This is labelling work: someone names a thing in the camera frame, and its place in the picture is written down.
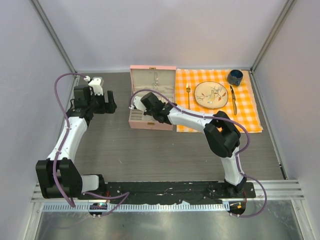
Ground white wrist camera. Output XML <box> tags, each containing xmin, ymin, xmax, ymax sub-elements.
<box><xmin>84</xmin><ymin>75</ymin><xmax>104</xmax><ymax>96</ymax></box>
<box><xmin>129</xmin><ymin>96</ymin><xmax>147</xmax><ymax>112</ymax></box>

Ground aluminium frame rail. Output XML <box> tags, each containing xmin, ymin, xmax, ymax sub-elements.
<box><xmin>31</xmin><ymin>180</ymin><xmax>305</xmax><ymax>203</ymax></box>

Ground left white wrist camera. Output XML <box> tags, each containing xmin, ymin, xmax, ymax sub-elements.
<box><xmin>84</xmin><ymin>75</ymin><xmax>104</xmax><ymax>96</ymax></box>

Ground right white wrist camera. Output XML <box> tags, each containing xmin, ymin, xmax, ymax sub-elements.
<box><xmin>129</xmin><ymin>96</ymin><xmax>147</xmax><ymax>112</ymax></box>

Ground bird pattern plate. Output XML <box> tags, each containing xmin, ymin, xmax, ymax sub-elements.
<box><xmin>193</xmin><ymin>81</ymin><xmax>229</xmax><ymax>109</ymax></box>

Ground white slotted cable duct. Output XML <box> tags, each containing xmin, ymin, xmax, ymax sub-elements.
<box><xmin>42</xmin><ymin>201</ymin><xmax>230</xmax><ymax>213</ymax></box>

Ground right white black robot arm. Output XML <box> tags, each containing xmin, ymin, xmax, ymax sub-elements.
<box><xmin>133</xmin><ymin>92</ymin><xmax>247</xmax><ymax>198</ymax></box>

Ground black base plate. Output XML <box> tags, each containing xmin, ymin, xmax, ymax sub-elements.
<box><xmin>94</xmin><ymin>181</ymin><xmax>256</xmax><ymax>205</ymax></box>

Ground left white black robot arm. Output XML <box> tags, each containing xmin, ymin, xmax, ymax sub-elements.
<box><xmin>35</xmin><ymin>85</ymin><xmax>117</xmax><ymax>200</ymax></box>

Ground gold fork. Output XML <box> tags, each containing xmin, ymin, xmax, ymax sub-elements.
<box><xmin>186</xmin><ymin>83</ymin><xmax>191</xmax><ymax>110</ymax></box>

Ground gold knife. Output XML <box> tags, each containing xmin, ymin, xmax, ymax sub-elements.
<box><xmin>230</xmin><ymin>86</ymin><xmax>238</xmax><ymax>116</ymax></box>

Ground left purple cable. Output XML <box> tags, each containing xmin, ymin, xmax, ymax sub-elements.
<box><xmin>51</xmin><ymin>72</ymin><xmax>131</xmax><ymax>217</ymax></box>

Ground dark blue mug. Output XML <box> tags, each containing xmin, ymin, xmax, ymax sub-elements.
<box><xmin>227</xmin><ymin>69</ymin><xmax>244</xmax><ymax>87</ymax></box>

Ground pink jewelry box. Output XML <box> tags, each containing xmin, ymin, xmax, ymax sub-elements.
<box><xmin>128</xmin><ymin>65</ymin><xmax>177</xmax><ymax>131</ymax></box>

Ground purple cable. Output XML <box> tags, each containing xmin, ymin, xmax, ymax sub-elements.
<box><xmin>128</xmin><ymin>89</ymin><xmax>268</xmax><ymax>219</ymax></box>
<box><xmin>51</xmin><ymin>72</ymin><xmax>131</xmax><ymax>217</ymax></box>

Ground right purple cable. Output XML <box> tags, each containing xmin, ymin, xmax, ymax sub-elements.
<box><xmin>128</xmin><ymin>89</ymin><xmax>268</xmax><ymax>219</ymax></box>

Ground orange checkered cloth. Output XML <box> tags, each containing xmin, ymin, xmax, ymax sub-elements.
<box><xmin>174</xmin><ymin>69</ymin><xmax>263</xmax><ymax>133</ymax></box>

